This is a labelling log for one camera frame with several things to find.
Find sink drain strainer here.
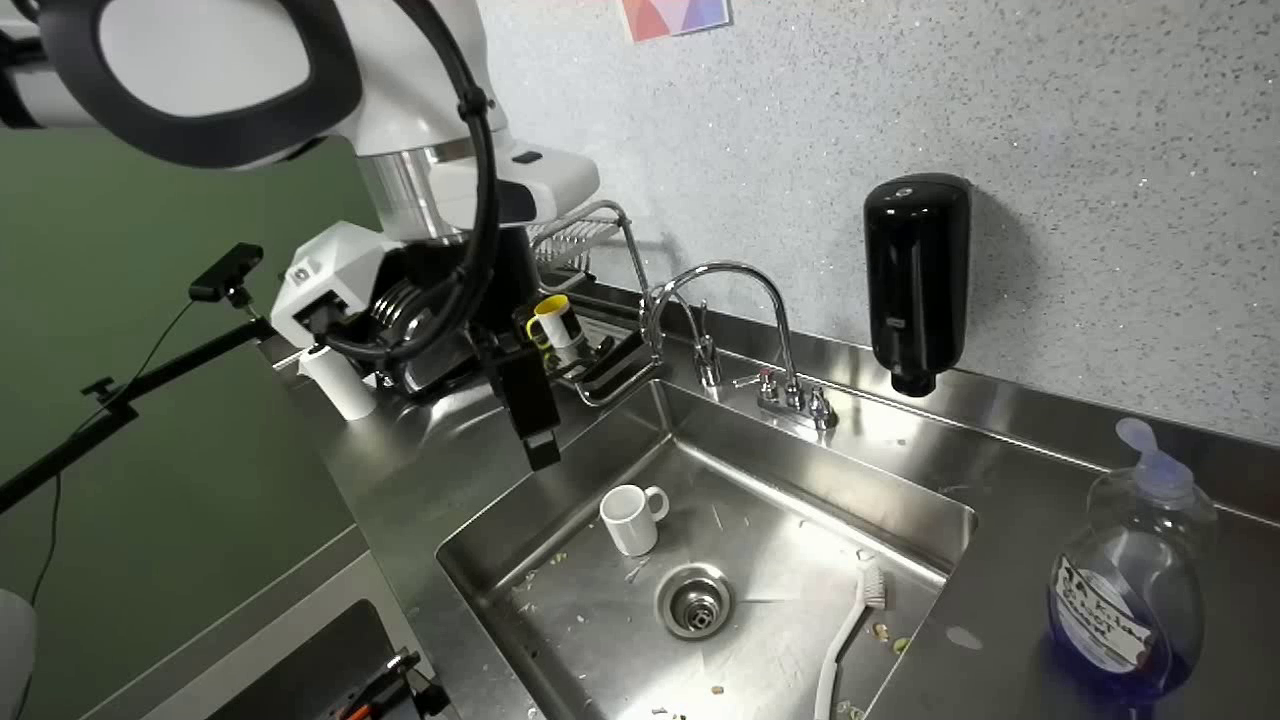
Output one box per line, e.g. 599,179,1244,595
655,564,735,642

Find metal dish rack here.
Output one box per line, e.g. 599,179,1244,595
528,200,649,296

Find tap lever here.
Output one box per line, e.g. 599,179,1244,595
696,339,719,405
802,389,841,438

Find chrome gooseneck faucet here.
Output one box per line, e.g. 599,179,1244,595
642,260,844,442

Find colourful wall poster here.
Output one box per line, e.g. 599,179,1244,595
620,0,732,39

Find red black tool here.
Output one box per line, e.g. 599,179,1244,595
334,653,452,720

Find stainless steel sink basin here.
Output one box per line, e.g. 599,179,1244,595
442,389,976,720

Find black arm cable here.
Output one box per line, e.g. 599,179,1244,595
313,0,504,363

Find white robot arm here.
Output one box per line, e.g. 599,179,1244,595
0,0,599,468

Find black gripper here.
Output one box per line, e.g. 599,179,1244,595
471,226,561,471

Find black wall soap dispenser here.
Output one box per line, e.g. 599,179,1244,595
865,173,972,395

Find white dish brush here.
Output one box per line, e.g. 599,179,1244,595
814,560,890,720

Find black camera on stand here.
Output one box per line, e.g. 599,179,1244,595
188,245,266,306

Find white ceramic mug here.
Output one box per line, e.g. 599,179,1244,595
595,482,674,560

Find blue liquid soap bottle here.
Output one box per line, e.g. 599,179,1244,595
1045,415,1216,704

